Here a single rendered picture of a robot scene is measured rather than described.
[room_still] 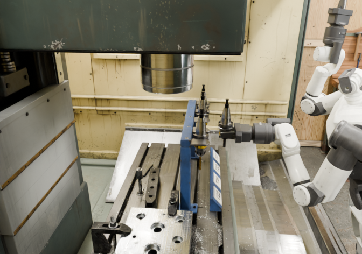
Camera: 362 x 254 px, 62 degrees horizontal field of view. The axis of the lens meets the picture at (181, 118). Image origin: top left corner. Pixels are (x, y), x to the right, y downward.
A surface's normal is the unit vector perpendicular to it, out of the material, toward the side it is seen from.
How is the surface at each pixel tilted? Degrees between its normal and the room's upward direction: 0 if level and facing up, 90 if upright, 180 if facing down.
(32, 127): 90
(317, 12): 90
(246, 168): 24
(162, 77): 90
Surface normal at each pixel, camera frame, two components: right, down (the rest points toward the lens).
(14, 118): 1.00, 0.05
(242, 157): -0.04, -0.69
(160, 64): -0.16, 0.37
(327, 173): -0.90, 0.09
